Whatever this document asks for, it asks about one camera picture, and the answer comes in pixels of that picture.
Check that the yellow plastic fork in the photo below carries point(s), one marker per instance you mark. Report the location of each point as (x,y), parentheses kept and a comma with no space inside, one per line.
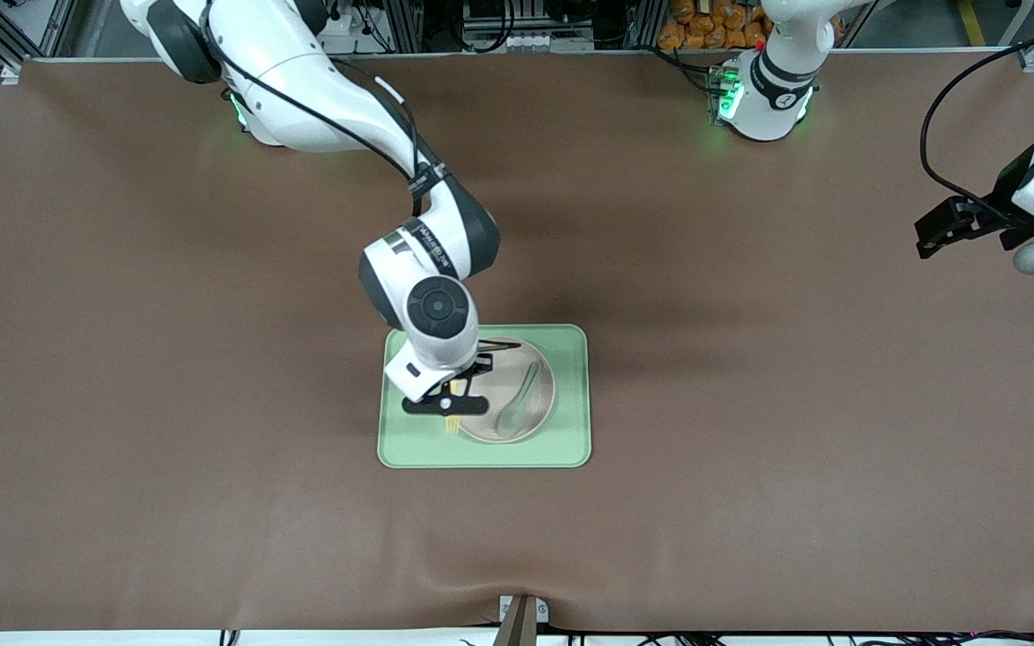
(452,423)

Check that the pale green plastic spoon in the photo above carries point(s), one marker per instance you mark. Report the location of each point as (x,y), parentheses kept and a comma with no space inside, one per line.
(512,423)

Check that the round beige plate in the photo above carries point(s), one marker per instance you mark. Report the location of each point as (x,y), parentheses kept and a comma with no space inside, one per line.
(542,404)

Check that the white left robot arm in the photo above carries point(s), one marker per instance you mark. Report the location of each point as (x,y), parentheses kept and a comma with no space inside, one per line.
(768,99)

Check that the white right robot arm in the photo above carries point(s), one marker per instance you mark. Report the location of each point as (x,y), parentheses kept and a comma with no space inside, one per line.
(302,81)

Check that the light green rectangular tray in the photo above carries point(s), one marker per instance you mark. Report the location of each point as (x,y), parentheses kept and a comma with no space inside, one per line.
(571,431)

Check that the brown table mat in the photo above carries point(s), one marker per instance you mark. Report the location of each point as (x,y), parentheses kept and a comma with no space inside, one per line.
(212,449)

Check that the orange packaged goods pile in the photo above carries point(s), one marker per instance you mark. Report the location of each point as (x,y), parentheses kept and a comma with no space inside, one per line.
(705,27)

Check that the white terminal block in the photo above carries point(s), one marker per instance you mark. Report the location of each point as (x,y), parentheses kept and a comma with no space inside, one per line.
(526,42)

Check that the white power strip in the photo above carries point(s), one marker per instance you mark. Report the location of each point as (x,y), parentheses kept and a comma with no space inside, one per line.
(346,31)

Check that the metal table clamp bracket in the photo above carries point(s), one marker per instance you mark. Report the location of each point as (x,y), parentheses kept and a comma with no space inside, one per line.
(521,624)

